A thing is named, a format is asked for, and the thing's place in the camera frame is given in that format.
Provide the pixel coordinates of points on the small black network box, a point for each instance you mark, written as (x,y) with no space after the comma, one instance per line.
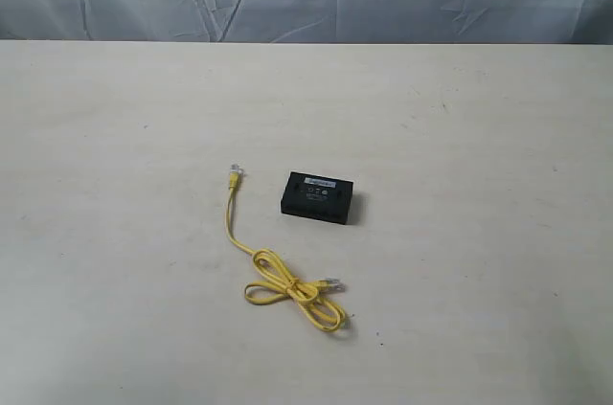
(322,198)

